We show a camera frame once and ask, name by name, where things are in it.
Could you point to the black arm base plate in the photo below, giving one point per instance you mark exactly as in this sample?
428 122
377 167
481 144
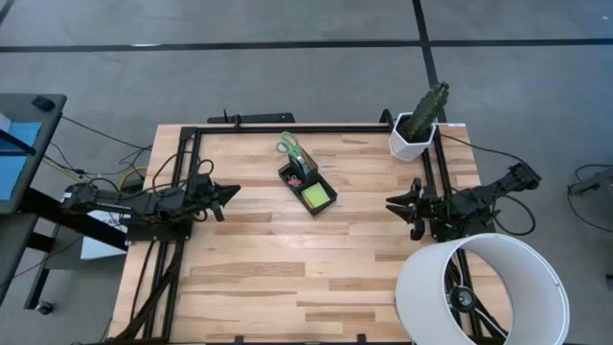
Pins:
153 232
479 227

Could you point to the black lamp stand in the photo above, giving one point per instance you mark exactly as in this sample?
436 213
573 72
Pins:
462 299

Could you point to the black aluminium table frame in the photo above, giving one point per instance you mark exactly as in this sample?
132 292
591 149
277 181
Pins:
287 129

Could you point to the black caster wheel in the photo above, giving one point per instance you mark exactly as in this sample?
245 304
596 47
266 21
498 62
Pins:
45 307

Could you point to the black mesh desk organizer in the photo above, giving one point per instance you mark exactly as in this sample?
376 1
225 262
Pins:
306 179

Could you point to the pink binder clip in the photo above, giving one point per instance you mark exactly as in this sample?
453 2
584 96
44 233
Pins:
293 181

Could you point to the black power strip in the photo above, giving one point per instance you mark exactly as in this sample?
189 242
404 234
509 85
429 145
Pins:
258 118

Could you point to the blue screen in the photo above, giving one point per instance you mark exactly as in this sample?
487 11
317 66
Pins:
19 167

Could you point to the white paper sheet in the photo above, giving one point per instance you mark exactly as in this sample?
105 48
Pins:
96 249

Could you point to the white plant pot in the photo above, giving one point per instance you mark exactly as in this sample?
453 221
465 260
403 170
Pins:
404 148

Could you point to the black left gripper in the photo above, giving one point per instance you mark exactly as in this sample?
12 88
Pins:
203 194

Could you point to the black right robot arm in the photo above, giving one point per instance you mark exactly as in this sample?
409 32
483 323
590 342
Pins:
507 184

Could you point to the black computer mouse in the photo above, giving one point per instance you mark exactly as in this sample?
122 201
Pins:
43 103

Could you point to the white lamp shade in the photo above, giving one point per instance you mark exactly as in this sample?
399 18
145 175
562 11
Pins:
421 297

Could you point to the black desk leg frame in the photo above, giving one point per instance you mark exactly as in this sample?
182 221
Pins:
72 223

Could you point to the green cactus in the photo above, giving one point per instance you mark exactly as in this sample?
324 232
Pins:
428 110

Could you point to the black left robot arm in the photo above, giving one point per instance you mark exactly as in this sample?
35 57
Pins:
143 206

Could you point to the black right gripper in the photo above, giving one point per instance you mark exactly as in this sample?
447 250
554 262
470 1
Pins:
436 208

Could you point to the grey side desk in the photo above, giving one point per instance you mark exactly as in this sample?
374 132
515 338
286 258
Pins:
52 124

